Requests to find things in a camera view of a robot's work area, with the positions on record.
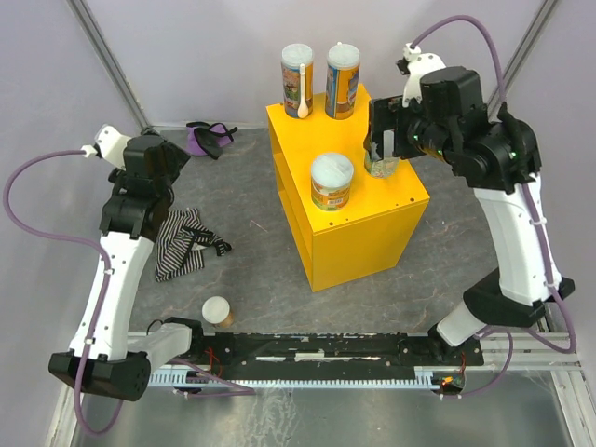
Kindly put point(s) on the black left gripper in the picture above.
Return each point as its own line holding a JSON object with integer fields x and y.
{"x": 172, "y": 158}

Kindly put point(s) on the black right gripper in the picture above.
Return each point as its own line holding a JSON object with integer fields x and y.
{"x": 384, "y": 123}

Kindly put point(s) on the wide yellow label can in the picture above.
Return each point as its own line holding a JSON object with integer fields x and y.
{"x": 331, "y": 177}

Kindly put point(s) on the yellow cabinet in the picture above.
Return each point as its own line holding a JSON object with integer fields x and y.
{"x": 370, "y": 233}

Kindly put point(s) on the tall porridge can with spoon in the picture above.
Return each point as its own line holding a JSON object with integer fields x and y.
{"x": 297, "y": 66}

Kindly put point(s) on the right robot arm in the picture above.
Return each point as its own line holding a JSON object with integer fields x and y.
{"x": 441, "y": 113}

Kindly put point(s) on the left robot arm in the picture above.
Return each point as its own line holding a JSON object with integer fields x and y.
{"x": 101, "y": 359}

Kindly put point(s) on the purple black pouch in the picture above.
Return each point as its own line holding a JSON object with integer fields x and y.
{"x": 205, "y": 139}

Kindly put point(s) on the black white striped cloth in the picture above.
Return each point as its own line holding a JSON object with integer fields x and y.
{"x": 180, "y": 242}

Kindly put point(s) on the clear jar orange contents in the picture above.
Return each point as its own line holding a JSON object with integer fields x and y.
{"x": 218, "y": 312}

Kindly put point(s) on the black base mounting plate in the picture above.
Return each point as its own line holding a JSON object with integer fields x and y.
{"x": 318, "y": 357}

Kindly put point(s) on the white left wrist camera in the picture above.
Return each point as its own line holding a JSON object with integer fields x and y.
{"x": 109, "y": 145}

